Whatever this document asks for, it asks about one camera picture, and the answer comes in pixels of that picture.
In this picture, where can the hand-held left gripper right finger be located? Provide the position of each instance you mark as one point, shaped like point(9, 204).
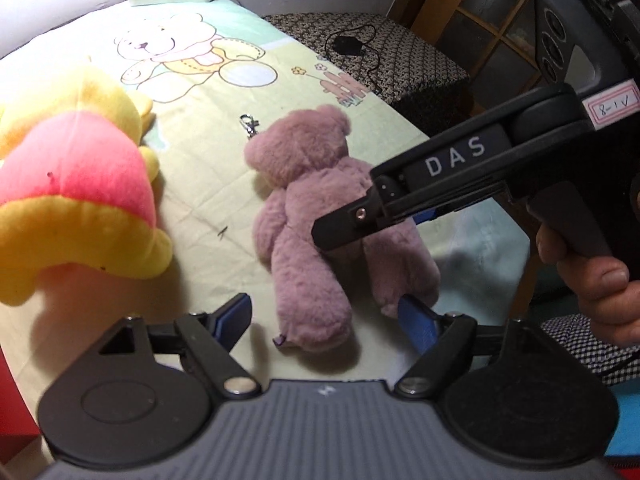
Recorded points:
point(419, 325)

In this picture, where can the wooden lattice cabinet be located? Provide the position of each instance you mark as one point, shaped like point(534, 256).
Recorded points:
point(440, 10)

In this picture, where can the person's right hand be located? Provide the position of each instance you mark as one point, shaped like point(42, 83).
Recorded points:
point(600, 295)

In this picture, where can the pink teddy bear plush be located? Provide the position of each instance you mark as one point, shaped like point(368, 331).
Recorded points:
point(305, 240)

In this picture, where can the yellow and pink plush toy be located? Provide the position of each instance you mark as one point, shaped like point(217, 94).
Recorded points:
point(75, 185)

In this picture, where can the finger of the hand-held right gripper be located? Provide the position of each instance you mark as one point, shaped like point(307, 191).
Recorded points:
point(345, 225)

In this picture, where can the black white checkered cloth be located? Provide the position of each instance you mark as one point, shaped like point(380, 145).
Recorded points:
point(575, 345)

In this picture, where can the brown patterned covered bench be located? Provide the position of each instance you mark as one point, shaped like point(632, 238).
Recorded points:
point(425, 60)

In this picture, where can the green bear printed blanket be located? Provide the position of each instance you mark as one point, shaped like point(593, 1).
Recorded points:
point(200, 200)

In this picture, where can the red cardboard box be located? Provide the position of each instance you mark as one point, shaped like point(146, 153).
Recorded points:
point(15, 410)

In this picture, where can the blue cloth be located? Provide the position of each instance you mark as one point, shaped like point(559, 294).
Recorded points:
point(627, 425)

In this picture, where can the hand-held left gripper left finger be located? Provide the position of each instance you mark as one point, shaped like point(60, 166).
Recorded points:
point(234, 317)

